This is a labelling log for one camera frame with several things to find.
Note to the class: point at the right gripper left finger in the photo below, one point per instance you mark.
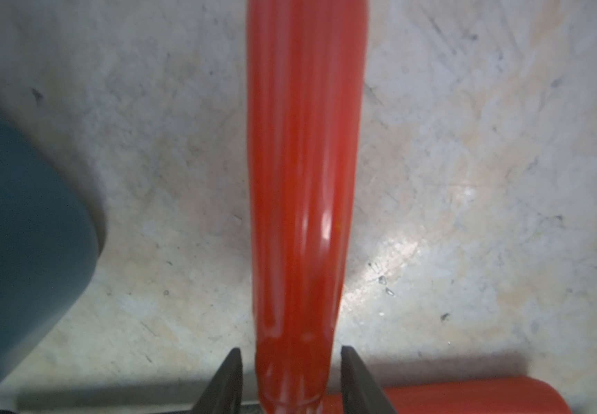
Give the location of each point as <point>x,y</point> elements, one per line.
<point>223,395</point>

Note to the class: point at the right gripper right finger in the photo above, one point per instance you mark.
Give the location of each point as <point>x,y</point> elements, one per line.
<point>361,394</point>

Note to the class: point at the grey hoe red grip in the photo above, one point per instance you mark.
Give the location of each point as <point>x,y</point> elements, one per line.
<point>502,395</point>
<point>305,67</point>

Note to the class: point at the teal plastic storage box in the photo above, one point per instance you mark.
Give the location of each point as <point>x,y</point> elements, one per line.
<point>49,247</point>

